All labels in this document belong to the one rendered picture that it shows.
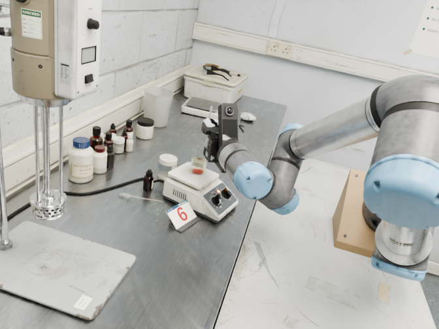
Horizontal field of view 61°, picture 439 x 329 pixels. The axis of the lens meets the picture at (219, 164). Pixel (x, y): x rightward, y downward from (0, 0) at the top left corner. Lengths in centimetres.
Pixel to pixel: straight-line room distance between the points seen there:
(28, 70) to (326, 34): 194
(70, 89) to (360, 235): 86
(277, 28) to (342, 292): 174
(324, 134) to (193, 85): 143
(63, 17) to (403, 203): 55
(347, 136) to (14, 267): 73
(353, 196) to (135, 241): 64
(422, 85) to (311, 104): 186
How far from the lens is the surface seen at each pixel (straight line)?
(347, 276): 106
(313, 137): 82
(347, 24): 239
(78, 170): 119
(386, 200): 57
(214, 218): 107
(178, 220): 104
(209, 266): 94
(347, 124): 75
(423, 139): 57
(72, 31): 63
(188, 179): 110
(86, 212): 108
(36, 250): 95
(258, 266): 98
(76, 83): 65
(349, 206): 117
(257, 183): 80
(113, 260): 91
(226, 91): 209
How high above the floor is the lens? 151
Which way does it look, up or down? 25 degrees down
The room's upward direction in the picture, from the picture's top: 11 degrees clockwise
